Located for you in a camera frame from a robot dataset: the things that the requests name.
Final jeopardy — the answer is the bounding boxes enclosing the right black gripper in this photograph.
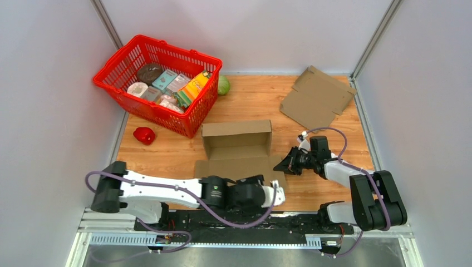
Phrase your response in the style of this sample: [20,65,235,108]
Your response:
[273,145,316,176]

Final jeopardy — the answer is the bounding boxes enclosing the large brown cardboard box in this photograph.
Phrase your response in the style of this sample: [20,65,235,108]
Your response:
[194,120,288,190]

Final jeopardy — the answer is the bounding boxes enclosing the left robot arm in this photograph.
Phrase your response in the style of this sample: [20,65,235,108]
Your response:
[85,161,286,231]

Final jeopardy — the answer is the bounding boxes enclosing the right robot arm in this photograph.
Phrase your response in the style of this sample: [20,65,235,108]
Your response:
[273,136,407,233]

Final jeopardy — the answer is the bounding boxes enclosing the grey small box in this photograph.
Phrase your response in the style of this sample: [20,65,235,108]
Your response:
[165,74,191,95]

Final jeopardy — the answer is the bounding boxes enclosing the grey pink box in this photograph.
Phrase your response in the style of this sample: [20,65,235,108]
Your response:
[140,86,163,102]

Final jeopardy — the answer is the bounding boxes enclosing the teal small box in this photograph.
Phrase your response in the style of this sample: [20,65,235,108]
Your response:
[151,70,178,93]

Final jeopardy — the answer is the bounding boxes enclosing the small flat cardboard sheet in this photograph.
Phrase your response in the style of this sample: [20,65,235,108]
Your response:
[279,66,357,130]

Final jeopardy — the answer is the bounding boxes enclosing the green cabbage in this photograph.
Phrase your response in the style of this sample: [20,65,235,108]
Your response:
[217,75,231,96]

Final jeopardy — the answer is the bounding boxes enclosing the green carton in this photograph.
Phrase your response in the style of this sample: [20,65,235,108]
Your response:
[174,91,192,109]

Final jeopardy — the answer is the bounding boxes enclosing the red bell pepper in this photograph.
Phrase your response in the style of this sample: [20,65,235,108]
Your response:
[133,127,156,145]

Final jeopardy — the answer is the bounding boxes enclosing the yellow orange juice carton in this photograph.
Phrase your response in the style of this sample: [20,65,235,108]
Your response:
[179,70,210,103]

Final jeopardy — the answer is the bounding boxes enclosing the pink white packet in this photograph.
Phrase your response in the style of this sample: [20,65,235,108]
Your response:
[159,95,184,113]

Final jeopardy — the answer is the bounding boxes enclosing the red plastic shopping basket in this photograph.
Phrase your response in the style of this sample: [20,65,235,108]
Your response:
[92,34,223,139]

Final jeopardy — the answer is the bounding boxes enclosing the white round roll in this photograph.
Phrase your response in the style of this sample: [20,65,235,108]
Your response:
[126,82,149,98]

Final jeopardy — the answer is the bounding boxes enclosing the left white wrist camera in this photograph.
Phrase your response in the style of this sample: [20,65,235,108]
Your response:
[271,180,286,206]

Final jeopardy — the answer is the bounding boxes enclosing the aluminium frame post right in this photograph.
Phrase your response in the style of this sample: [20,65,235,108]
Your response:
[350,0,403,82]

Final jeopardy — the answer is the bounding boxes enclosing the aluminium frame post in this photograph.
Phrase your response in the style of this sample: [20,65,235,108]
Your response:
[90,0,123,50]
[350,0,403,82]

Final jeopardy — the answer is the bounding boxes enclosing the aluminium frame post left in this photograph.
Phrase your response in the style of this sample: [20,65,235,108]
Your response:
[90,0,123,50]

